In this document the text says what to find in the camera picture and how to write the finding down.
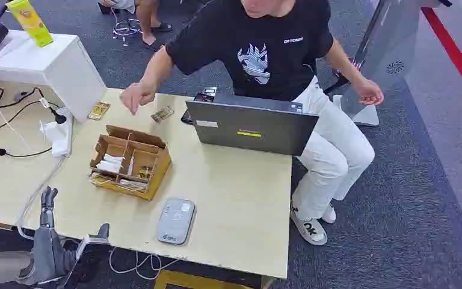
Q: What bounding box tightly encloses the coiled white floor cable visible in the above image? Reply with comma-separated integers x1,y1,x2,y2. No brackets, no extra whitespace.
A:
110,8,143,47

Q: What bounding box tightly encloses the looped white hanging cable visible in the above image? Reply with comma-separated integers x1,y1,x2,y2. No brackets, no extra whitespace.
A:
108,247,180,281

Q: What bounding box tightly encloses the grey metal floor stand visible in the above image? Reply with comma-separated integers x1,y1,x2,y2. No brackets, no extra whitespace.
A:
323,0,453,128

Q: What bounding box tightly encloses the person's right hand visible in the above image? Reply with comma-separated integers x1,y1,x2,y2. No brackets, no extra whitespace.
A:
119,81,158,116

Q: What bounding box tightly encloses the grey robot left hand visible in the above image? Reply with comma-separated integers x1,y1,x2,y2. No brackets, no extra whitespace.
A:
16,185,111,288

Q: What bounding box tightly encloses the wooden card box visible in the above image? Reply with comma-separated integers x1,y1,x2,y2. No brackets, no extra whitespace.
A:
88,125,172,202

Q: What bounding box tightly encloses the yellow frame under table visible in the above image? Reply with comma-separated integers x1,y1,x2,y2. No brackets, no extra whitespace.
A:
153,269,256,289

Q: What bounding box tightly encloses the black phone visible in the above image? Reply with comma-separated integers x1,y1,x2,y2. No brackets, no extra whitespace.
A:
180,87,218,126

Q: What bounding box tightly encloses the yellow green carton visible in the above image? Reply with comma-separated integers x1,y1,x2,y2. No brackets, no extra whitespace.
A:
5,0,54,48

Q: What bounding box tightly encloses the grey laptop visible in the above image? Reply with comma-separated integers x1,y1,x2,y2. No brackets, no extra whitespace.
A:
185,92,319,157

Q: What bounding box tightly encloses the white crumpled tissue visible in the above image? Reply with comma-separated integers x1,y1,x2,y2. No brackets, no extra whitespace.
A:
39,107,75,158

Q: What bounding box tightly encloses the white cabinet box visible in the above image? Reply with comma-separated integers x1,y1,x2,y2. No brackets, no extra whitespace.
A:
0,30,108,125

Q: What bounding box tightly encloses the seated person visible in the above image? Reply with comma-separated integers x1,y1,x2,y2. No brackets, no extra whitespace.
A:
119,0,385,246

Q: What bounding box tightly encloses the standing person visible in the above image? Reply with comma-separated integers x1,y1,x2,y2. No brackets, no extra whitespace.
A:
97,0,173,52

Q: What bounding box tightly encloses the black power cable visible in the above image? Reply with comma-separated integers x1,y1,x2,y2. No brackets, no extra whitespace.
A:
0,87,67,140

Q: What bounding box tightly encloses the grey flat card reader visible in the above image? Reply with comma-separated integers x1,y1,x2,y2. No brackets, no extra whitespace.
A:
156,197,197,246

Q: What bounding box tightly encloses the long white cable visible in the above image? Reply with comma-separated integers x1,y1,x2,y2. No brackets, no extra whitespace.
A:
0,68,69,241

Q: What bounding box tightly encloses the person's left hand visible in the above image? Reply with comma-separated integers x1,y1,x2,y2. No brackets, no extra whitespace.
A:
352,78,385,107

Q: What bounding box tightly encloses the red floor tape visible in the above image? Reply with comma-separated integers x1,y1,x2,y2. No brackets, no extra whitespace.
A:
420,7,462,113

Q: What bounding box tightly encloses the pale card stack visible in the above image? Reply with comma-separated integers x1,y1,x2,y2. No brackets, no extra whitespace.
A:
117,178,149,192

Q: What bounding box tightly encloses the grey printed card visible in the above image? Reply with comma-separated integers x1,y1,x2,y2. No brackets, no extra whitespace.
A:
150,105,175,123

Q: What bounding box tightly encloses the black microphone cable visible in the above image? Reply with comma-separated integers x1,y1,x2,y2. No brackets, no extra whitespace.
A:
0,146,53,159

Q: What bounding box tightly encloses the yellow card stack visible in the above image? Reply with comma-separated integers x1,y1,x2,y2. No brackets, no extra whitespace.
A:
88,173,117,187

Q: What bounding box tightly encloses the yellow printed card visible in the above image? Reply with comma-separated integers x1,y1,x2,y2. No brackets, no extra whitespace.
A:
87,101,111,121

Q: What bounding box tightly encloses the white card stack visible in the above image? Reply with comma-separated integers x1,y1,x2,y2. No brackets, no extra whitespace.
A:
96,153,125,174

